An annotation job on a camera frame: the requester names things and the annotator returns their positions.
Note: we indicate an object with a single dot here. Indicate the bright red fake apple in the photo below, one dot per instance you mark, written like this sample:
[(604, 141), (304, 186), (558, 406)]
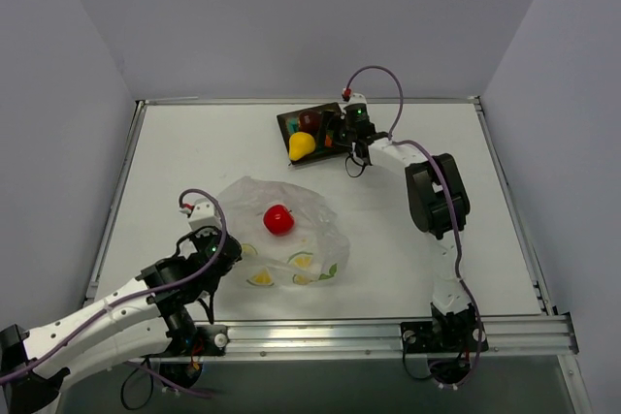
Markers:
[(278, 220)]

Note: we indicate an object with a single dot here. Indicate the square green black plate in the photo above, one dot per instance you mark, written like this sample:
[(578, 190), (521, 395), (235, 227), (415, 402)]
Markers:
[(288, 124)]

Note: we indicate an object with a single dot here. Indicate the yellow fake pear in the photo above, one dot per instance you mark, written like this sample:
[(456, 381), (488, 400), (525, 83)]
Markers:
[(300, 145)]

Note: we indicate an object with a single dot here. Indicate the clear printed plastic bag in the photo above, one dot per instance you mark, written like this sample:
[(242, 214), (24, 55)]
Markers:
[(314, 253)]

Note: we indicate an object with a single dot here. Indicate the dark red fake apple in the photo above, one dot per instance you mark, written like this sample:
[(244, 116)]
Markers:
[(309, 122)]

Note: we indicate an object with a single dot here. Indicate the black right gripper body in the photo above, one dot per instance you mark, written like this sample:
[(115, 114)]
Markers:
[(341, 130)]

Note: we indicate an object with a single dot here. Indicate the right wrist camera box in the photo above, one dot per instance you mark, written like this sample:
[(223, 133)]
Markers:
[(350, 97)]

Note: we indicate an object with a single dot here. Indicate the aluminium table front rail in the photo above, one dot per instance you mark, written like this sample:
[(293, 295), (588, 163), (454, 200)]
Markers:
[(346, 339)]

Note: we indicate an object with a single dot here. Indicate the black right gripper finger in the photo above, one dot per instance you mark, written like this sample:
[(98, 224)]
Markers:
[(321, 138), (331, 120)]

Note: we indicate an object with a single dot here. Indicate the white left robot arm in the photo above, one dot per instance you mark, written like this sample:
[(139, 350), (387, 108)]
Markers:
[(146, 317)]

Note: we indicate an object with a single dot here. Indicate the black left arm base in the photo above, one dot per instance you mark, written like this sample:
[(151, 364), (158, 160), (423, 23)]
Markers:
[(190, 342)]

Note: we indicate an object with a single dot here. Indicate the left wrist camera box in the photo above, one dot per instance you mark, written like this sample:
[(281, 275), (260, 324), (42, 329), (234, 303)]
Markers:
[(201, 215)]

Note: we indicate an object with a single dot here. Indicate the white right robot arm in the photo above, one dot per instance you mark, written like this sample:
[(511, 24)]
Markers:
[(437, 200)]

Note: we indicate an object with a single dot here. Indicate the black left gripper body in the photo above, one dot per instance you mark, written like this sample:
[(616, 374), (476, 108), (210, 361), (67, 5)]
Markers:
[(228, 249)]

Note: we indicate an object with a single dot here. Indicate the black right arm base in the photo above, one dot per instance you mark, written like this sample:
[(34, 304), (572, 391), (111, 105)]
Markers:
[(453, 344)]

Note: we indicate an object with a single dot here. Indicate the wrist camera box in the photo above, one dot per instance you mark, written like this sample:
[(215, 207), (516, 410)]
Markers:
[(201, 215), (350, 97)]

